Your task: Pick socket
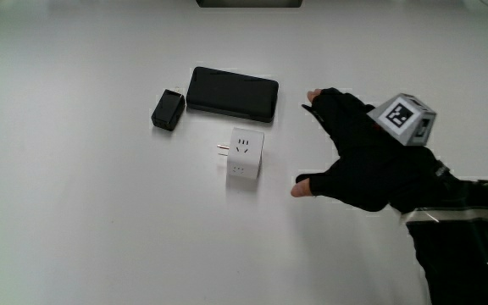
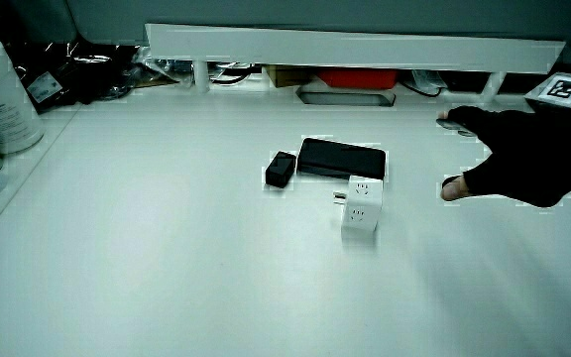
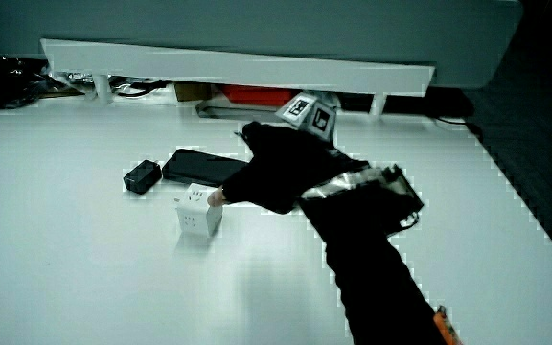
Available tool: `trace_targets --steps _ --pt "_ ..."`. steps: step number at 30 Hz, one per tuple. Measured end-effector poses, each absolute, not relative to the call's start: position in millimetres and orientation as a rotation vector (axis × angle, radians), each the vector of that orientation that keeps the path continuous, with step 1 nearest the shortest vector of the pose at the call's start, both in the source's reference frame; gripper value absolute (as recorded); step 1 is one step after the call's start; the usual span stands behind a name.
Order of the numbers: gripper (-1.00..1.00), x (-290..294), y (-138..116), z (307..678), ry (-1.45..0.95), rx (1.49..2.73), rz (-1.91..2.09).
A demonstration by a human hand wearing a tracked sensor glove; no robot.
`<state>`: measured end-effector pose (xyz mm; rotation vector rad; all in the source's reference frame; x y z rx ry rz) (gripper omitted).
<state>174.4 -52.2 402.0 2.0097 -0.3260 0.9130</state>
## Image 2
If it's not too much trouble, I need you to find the person's right hand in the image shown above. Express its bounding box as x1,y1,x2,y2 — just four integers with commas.
436,71,571,208

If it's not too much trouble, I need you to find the white cube socket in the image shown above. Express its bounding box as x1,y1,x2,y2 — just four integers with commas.
332,174,385,234

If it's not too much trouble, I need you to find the red box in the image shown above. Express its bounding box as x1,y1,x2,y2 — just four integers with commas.
317,68,399,91

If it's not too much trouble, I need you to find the black flat power bank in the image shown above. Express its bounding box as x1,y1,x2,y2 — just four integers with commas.
295,137,389,181

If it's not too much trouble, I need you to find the grey flat tray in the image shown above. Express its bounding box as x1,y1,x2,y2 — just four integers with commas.
295,87,397,108

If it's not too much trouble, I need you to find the white desk shelf riser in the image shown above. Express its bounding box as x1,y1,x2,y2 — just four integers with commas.
145,23,567,108

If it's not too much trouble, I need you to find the small black charger block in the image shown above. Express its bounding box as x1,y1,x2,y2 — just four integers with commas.
264,150,298,189

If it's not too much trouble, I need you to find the brown cardboard box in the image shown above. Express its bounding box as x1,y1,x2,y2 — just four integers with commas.
265,64,317,89

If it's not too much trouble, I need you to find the black plastic bag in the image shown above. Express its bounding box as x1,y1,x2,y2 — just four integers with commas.
7,41,141,113

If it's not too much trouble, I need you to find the black cable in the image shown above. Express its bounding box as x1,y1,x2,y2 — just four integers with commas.
398,78,446,98

